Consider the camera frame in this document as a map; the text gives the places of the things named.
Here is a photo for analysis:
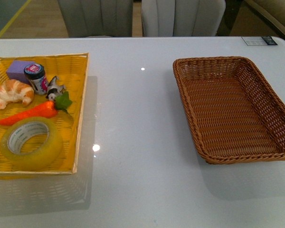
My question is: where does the clear packing tape roll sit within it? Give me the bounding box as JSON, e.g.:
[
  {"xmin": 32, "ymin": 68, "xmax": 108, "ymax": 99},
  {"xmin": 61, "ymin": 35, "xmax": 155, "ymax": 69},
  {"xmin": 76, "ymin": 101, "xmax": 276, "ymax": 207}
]
[{"xmin": 0, "ymin": 117, "xmax": 63, "ymax": 171}]

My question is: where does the yellow woven basket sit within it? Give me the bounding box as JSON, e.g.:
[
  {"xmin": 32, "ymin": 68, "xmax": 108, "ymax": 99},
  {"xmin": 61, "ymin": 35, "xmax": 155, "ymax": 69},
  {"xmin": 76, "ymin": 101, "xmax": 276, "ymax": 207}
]
[{"xmin": 0, "ymin": 53, "xmax": 89, "ymax": 179}]

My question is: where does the brown wicker basket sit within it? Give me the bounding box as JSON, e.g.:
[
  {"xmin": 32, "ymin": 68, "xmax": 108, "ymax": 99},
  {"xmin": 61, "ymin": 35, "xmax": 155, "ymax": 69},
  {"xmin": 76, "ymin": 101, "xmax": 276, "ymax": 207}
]
[{"xmin": 173, "ymin": 57, "xmax": 285, "ymax": 164}]

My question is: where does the black white toy animal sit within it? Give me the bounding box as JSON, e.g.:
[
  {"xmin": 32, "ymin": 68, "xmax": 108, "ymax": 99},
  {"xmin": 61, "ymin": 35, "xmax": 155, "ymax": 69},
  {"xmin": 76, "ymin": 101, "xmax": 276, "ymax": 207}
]
[{"xmin": 46, "ymin": 76, "xmax": 66, "ymax": 101}]

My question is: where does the orange toy carrot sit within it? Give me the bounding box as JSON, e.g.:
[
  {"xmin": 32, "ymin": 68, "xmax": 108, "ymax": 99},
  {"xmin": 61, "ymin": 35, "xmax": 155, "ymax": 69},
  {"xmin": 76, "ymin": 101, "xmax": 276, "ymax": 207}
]
[{"xmin": 0, "ymin": 92, "xmax": 73, "ymax": 126}]

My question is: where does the right grey chair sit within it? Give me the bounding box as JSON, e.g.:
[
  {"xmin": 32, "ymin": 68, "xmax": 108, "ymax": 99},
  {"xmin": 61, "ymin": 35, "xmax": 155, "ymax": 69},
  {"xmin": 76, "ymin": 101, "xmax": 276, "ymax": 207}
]
[{"xmin": 141, "ymin": 0, "xmax": 226, "ymax": 37}]

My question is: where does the grey chair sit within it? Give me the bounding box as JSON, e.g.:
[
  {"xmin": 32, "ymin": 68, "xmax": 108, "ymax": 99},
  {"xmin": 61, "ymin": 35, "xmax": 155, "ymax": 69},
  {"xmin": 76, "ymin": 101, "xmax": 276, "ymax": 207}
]
[
  {"xmin": 141, "ymin": 0, "xmax": 226, "ymax": 37},
  {"xmin": 58, "ymin": 0, "xmax": 133, "ymax": 38}
]

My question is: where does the left grey chair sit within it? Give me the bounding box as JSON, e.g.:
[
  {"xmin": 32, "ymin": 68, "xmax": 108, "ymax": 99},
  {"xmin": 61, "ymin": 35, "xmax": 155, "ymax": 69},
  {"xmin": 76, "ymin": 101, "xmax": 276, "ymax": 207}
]
[{"xmin": 58, "ymin": 0, "xmax": 133, "ymax": 38}]

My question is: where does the small dark jar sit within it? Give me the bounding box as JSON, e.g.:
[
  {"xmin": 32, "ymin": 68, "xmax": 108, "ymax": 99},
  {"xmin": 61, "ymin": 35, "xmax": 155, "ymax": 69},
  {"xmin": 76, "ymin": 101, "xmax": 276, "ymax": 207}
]
[{"xmin": 24, "ymin": 63, "xmax": 48, "ymax": 95}]

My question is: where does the toy croissant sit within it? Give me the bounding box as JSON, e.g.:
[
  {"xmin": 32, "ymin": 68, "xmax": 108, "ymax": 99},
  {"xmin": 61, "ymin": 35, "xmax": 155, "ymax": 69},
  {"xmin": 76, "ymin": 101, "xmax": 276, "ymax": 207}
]
[{"xmin": 0, "ymin": 79, "xmax": 35, "ymax": 110}]

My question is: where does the purple foam block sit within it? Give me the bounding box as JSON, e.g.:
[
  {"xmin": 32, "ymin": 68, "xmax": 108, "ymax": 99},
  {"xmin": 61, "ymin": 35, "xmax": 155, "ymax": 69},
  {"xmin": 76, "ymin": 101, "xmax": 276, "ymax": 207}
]
[{"xmin": 6, "ymin": 60, "xmax": 35, "ymax": 85}]

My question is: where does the label sticker on table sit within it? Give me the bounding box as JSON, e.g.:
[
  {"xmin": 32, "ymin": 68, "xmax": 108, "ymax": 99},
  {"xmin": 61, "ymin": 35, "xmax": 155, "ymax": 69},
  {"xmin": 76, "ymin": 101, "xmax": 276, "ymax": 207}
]
[{"xmin": 241, "ymin": 36, "xmax": 277, "ymax": 46}]

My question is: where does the beige sofa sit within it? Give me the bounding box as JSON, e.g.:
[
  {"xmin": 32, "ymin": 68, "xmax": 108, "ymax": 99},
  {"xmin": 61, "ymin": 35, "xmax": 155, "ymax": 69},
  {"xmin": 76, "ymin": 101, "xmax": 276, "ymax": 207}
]
[{"xmin": 245, "ymin": 0, "xmax": 285, "ymax": 39}]

